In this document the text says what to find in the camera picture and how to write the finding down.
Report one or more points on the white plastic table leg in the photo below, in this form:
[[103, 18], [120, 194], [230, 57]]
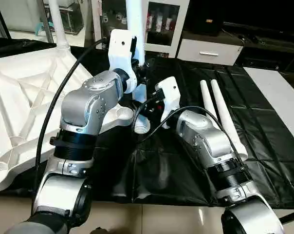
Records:
[[225, 112], [206, 97], [136, 24], [57, 24]]

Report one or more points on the white plastic table top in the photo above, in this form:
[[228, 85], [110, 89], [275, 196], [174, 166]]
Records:
[[30, 102]]

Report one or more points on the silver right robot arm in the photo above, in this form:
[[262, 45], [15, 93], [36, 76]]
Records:
[[210, 141]]

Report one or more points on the white glass door cabinet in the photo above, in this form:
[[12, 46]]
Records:
[[159, 24]]

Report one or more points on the white drawer unit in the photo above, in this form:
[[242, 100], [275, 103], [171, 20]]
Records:
[[208, 51]]

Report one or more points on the grey metal storage rack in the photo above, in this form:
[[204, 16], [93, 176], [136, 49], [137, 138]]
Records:
[[71, 19]]

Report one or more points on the white side board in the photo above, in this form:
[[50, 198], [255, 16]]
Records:
[[278, 97]]

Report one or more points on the black plastic mat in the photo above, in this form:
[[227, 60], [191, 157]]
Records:
[[264, 165]]

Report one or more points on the black metal table leg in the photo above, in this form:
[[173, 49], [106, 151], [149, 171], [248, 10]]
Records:
[[290, 217]]

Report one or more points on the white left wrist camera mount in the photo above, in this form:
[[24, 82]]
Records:
[[120, 56]]

